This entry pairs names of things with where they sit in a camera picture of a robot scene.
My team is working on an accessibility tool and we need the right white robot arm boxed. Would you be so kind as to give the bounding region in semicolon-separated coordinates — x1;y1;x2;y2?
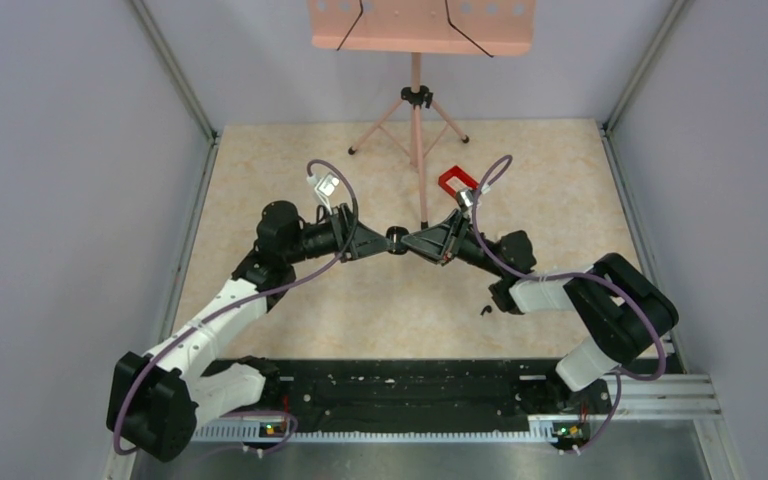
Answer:
390;210;679;412

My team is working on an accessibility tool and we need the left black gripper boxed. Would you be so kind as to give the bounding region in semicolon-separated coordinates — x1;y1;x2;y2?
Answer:
285;202;395;264

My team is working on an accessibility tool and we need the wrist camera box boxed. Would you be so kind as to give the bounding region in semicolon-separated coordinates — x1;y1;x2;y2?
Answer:
307;173;340;210
455;188;480;211

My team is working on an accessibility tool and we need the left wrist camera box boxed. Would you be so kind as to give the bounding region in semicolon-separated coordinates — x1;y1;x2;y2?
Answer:
307;173;340;210

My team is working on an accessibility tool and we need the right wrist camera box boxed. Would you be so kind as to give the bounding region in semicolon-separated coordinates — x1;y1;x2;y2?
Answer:
455;188;480;211

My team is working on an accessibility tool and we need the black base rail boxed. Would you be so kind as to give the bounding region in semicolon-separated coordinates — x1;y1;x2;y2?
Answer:
248;357;611;434

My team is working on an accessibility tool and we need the black earbud charging case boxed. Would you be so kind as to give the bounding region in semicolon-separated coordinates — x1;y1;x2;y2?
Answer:
385;226;410;255

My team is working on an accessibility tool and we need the red plastic box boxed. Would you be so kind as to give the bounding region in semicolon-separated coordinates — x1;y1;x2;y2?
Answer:
437;165;478;198

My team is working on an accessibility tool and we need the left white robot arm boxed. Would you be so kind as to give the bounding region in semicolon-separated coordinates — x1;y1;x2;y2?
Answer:
107;200;394;462

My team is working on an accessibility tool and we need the pink music stand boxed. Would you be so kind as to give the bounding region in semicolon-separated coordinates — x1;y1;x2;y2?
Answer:
307;0;537;226

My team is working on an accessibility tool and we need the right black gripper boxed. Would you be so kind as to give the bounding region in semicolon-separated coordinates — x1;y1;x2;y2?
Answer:
400;208;507;278

